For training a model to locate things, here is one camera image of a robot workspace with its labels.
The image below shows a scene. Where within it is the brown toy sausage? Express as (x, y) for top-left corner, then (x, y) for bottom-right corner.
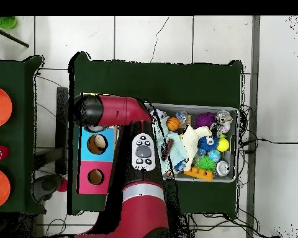
(162, 138), (174, 159)

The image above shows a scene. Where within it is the cream cloth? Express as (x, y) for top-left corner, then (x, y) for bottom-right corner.
(180, 125), (214, 172)

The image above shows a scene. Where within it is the black cable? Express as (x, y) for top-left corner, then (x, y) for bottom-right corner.
(240, 137), (298, 145)

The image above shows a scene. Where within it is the black rod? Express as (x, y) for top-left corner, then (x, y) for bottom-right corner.
(0, 24), (30, 48)

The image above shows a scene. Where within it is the mint green cloth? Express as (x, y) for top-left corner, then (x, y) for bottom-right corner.
(155, 123), (189, 175)

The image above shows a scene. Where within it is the purple spiky ball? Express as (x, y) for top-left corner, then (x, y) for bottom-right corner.
(193, 112), (216, 129)

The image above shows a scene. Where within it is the silver mesh bin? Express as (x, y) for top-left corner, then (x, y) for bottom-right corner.
(145, 102), (240, 183)

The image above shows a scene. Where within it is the long orange toy brick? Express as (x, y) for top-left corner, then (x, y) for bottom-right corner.
(183, 165), (214, 182)

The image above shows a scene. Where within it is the grey rounded device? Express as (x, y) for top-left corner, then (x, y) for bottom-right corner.
(32, 173), (63, 202)

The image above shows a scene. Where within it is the wooden box with three holes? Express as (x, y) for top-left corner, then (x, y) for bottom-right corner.
(75, 92), (119, 195)

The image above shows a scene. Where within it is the black metal stand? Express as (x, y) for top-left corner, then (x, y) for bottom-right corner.
(55, 86), (70, 175)

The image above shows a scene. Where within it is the green round object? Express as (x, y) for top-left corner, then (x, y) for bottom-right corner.
(0, 16), (18, 30)

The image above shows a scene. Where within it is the dark green table cloth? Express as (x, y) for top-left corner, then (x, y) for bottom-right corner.
(0, 55), (47, 216)
(67, 51), (244, 216)

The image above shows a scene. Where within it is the small orange basketball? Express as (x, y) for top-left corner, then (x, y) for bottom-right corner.
(166, 117), (181, 131)

